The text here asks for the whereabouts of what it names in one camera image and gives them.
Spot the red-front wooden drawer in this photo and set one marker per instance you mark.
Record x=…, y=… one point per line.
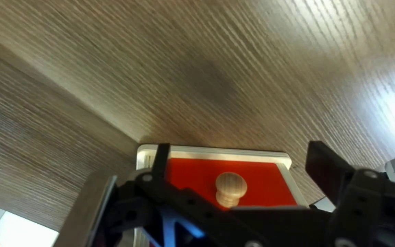
x=193, y=177

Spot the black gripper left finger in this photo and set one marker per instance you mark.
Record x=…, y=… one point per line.
x=134, y=207

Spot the dark wooden raised shelf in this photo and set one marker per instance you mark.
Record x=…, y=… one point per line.
x=34, y=160

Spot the cream wooden box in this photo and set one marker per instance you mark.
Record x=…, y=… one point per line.
x=206, y=153

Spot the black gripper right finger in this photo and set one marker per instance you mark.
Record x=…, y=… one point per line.
x=344, y=193

